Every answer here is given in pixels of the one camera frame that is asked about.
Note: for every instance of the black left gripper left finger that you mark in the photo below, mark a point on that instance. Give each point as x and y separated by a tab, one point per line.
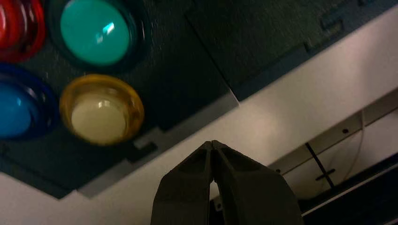
183	198

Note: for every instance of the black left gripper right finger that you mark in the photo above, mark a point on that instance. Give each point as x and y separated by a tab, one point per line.
258	198

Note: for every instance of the black box with buttons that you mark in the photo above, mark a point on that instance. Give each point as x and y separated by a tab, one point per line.
177	62

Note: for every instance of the yellow round push button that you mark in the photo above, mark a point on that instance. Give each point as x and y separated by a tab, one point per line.
99	115

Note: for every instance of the blue round push button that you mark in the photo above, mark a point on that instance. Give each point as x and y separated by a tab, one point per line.
18	108

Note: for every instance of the green round push button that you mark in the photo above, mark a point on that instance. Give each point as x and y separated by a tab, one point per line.
94	31

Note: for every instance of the red round push button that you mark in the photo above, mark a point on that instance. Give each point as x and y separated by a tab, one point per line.
18	28

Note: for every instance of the grey metal frame rail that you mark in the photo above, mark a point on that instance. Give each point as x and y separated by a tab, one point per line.
332	136

